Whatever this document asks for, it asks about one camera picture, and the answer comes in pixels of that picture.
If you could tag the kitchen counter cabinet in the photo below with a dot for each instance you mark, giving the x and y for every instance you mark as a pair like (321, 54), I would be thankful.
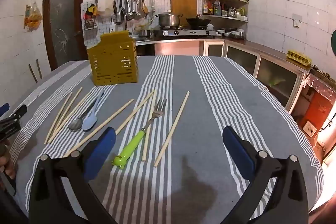
(278, 79)

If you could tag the grey striped tablecloth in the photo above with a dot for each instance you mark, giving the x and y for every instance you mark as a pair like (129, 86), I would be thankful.
(189, 108)

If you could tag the black wok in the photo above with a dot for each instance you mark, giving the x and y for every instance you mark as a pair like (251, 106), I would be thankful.
(198, 22)

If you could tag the yellow plastic utensil holder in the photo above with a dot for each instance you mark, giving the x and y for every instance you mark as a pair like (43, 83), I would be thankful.
(113, 64)

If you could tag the dark green round object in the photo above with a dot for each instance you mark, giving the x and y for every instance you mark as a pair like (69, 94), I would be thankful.
(334, 43)

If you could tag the light blue plastic spoon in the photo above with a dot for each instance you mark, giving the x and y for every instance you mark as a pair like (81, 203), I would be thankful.
(89, 123)

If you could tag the thin leaning stick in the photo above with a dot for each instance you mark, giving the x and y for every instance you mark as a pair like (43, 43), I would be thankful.
(38, 69)
(32, 73)

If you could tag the row of hanging kitchen utensils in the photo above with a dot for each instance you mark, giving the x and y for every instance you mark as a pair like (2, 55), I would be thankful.
(131, 8)

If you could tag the steel gas stove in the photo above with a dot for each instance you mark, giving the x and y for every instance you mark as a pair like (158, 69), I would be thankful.
(183, 33)

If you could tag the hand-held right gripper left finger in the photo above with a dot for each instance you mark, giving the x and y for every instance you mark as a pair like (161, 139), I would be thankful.
(101, 150)

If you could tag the steel kitchen sink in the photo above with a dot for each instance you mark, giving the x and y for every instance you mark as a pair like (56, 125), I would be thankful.
(140, 40)

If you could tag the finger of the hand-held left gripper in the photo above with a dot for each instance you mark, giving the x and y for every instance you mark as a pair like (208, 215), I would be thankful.
(19, 111)
(4, 109)

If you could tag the group of small bowls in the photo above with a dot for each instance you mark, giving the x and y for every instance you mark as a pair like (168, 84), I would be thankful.
(232, 33)

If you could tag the yellow egg carton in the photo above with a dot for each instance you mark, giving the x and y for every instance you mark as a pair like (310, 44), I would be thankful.
(299, 58)

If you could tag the wooden cutting board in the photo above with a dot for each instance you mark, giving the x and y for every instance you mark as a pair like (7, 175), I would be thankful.
(183, 3)

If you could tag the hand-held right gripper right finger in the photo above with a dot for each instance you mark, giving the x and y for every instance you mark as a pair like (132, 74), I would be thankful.
(239, 153)

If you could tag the metal corner shelf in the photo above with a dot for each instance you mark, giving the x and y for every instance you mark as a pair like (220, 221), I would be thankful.
(228, 18)

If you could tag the hanging yellow plastic bag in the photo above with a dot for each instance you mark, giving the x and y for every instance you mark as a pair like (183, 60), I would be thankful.
(34, 19)

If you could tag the metal spoon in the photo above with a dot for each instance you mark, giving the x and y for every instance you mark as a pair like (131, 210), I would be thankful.
(75, 124)

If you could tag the clear plastic table cover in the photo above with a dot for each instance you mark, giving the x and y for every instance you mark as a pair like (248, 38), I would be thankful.
(321, 82)

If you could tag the white soap bottle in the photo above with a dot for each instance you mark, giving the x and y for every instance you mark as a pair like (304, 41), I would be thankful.
(112, 26)

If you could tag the dark wooden glass door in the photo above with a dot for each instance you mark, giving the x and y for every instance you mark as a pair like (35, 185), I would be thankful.
(64, 24)

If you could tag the metal sink faucet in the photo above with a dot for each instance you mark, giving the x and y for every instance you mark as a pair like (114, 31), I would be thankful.
(123, 12)

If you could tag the person's left hand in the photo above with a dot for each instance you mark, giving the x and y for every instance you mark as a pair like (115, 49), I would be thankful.
(6, 163)

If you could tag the red metal box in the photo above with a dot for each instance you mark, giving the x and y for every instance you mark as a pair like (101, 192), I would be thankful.
(319, 108)

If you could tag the steel cooking pot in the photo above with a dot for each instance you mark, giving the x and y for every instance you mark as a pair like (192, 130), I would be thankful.
(169, 20)

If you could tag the row of condiment bottles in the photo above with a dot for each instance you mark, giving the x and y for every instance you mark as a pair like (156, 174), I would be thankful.
(217, 7)

